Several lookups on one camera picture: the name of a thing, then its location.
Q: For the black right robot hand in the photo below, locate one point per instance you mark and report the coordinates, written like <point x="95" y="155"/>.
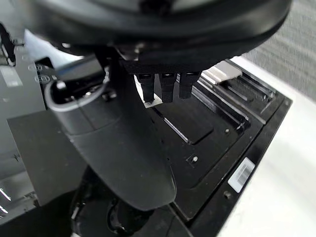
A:
<point x="128" y="153"/>

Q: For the black dishwasher door inner panel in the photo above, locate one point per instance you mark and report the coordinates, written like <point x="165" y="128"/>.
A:
<point x="217" y="148"/>

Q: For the dark robot foot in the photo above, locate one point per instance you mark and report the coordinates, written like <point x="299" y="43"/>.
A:
<point x="98" y="219"/>

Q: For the white barcode label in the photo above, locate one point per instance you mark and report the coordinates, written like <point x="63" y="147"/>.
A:
<point x="241" y="174"/>

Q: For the grey detergent dispenser lid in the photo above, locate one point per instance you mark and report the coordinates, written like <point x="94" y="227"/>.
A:
<point x="223" y="72"/>

